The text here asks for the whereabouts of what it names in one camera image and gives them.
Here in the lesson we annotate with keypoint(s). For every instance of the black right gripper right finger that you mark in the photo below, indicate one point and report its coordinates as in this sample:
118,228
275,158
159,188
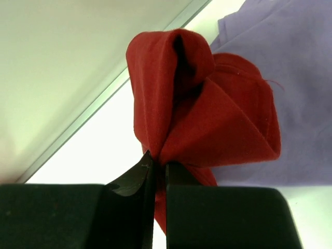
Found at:
200,216

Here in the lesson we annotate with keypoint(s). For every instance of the red t shirt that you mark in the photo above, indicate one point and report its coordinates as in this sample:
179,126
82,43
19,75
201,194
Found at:
200,109

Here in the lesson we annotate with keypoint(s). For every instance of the folded purple t shirt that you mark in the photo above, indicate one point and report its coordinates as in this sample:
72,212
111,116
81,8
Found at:
290,43

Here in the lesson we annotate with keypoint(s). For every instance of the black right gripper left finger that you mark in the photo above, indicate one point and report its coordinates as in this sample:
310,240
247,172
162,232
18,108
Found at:
119,214

